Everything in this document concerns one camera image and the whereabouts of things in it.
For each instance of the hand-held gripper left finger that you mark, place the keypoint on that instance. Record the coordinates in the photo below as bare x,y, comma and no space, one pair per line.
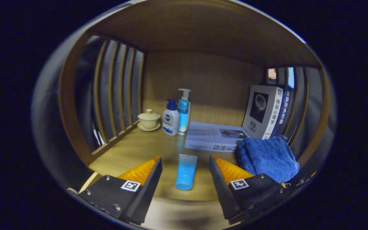
147,191

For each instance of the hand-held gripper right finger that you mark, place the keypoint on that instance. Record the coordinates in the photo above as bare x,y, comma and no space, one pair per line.
224,188

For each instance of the wooden drawer with black knob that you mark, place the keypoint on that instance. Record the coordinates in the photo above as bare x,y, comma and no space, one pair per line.
171,214

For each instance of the blue squeeze tube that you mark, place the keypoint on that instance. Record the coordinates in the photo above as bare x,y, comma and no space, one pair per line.
185,172

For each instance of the wooden countertop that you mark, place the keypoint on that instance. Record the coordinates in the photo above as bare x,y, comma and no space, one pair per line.
139,150

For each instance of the wooden cabinet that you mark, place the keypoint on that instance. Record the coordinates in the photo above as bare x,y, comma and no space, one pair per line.
203,32

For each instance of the blue folded towel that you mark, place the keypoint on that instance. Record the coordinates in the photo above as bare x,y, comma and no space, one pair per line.
267,158

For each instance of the white flat-lying book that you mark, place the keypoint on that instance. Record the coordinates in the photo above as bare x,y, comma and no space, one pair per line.
209,135

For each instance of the beige lidded teacup with saucer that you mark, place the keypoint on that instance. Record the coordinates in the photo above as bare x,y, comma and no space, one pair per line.
149,119

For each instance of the white bottle with blue cap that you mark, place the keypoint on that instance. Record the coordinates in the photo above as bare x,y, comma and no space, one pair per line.
170,119

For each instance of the blue pump bottle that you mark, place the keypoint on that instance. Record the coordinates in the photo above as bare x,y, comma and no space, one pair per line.
184,115

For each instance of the white upright book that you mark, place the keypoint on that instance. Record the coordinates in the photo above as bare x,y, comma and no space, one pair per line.
260,111

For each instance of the dark blue upright book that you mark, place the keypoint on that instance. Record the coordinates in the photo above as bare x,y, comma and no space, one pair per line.
284,111

